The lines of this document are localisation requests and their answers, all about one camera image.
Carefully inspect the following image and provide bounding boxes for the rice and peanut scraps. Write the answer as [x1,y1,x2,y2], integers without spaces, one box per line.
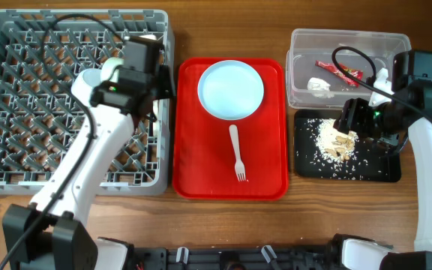
[296,118,389,180]

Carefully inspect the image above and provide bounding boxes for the clear plastic bin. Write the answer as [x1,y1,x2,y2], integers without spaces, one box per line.
[286,28,412,110]

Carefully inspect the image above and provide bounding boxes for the white plastic fork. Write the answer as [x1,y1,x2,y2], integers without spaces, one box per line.
[229,124,247,182]

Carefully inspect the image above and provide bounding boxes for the light blue plate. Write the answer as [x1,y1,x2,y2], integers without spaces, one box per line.
[197,60,265,121]

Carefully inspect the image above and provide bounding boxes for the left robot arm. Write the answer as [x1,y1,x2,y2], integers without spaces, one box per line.
[1,34,174,269]

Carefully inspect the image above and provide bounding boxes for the red snack wrapper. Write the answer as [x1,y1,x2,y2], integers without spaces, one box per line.
[315,60,364,87]

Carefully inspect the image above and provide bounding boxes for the grey dishwasher rack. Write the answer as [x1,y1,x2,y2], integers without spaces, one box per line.
[0,9,175,195]

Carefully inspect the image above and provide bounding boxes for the black waste tray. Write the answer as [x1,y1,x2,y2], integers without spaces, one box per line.
[293,109,402,184]

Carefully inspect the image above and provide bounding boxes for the light blue bowl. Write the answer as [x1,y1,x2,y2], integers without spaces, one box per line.
[70,57,124,107]

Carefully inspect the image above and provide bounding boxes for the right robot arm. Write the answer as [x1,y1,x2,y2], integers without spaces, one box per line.
[334,49,432,269]

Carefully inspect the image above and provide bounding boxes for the red serving tray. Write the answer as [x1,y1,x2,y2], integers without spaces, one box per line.
[172,58,289,201]

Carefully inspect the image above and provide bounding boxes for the white napkin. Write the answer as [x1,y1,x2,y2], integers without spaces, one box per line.
[307,77,331,91]

